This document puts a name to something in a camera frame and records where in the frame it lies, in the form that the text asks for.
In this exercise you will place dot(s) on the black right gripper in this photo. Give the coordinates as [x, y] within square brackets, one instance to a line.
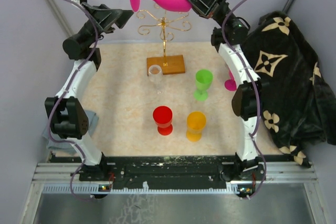
[203, 2]

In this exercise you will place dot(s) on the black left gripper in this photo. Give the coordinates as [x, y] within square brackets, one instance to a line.
[106, 17]

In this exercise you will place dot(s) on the gold wire wine glass rack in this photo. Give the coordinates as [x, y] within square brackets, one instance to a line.
[169, 64]

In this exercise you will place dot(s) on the red plastic wine glass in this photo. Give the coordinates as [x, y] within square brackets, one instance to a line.
[163, 117]

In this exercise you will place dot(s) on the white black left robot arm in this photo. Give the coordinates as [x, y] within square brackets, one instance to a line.
[67, 120]

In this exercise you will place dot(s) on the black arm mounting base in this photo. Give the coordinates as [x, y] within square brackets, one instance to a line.
[165, 174]

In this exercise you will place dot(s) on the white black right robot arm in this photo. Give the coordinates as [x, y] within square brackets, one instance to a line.
[246, 102]

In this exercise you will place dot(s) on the clear wine glass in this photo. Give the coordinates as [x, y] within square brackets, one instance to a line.
[155, 76]

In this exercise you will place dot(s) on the green plastic wine glass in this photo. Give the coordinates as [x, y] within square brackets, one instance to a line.
[203, 81]

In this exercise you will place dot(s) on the orange plastic wine glass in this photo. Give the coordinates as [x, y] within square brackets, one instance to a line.
[196, 122]

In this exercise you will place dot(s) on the grey blue cloth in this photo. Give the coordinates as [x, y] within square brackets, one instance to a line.
[66, 147]

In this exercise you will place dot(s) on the black floral blanket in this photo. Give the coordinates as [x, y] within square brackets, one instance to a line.
[298, 106]

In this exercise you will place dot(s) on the aluminium frame rail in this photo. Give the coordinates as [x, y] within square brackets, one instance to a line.
[287, 195]

